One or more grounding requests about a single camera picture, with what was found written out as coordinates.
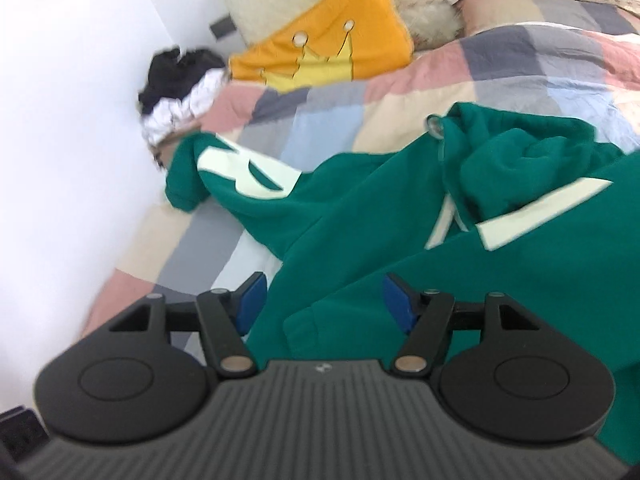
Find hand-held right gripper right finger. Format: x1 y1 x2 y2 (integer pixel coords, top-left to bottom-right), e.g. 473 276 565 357
382 273 545 379

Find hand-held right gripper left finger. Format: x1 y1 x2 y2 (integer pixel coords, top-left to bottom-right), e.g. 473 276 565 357
107 271 268 379

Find green hoodie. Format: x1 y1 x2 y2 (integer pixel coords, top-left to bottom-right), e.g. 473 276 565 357
164 101 640 468

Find white clothes pile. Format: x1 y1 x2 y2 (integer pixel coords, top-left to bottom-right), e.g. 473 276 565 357
140 69 232 150

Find black clothes pile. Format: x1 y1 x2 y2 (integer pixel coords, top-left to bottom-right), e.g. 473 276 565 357
137 46 227 117

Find wooden nightstand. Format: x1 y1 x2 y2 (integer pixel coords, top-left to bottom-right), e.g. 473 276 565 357
149 140 178 173

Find patchwork quilt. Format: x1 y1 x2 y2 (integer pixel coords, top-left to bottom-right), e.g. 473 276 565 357
82 0 640 356

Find orange crown pillow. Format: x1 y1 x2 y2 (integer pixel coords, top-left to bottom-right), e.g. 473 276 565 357
228 0 414 93

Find patchwork pillow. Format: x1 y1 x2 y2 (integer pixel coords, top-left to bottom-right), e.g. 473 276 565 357
452 0 640 36

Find dark wall switch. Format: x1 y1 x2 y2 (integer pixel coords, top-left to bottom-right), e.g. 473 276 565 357
208 16 237 41

